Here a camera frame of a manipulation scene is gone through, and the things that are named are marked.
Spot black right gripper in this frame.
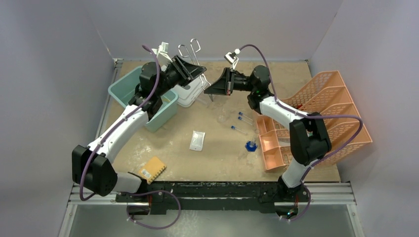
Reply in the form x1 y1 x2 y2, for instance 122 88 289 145
205 68 256 96

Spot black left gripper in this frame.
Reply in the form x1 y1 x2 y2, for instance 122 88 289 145
156 56 206 97

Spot metal crucible tongs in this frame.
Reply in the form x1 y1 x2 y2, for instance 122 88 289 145
177 38 211 90

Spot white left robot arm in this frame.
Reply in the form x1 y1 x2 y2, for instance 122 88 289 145
72 56 207 202

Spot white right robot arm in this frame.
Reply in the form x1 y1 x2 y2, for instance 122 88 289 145
204 65 332 201

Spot white plastic bin lid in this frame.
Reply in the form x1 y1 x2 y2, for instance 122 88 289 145
171 78 203 108

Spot clear glass beaker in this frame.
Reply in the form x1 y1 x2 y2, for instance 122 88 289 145
217 111 228 123

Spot white sealed packet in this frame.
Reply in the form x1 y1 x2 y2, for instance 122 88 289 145
189 131 206 151

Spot blue base small flask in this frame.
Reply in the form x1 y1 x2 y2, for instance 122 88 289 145
245 141 257 152

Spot teal plastic bin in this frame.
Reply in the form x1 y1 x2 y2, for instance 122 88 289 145
108 66 178 132

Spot orange mesh file rack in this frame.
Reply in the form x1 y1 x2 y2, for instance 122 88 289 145
253 71 372 171

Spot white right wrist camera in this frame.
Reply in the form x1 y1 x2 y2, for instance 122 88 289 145
224 48 241 70

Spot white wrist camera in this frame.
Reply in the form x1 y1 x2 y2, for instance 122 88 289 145
152 41 171 62
224 48 241 70

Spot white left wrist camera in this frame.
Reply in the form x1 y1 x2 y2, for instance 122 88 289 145
152 41 171 62

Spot aluminium table edge rail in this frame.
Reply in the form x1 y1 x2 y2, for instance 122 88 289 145
88 58 126 149

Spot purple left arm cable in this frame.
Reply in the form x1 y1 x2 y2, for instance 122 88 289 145
79 44 182 230

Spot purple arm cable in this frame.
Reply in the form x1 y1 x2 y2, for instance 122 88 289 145
239 44 364 223
79 44 182 230

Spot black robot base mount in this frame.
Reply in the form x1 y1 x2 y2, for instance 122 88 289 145
116 181 309 217

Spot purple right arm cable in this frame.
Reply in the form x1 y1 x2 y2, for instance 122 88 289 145
239 44 364 223

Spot aluminium front frame rail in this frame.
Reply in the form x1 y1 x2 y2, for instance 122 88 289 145
59 181 364 237

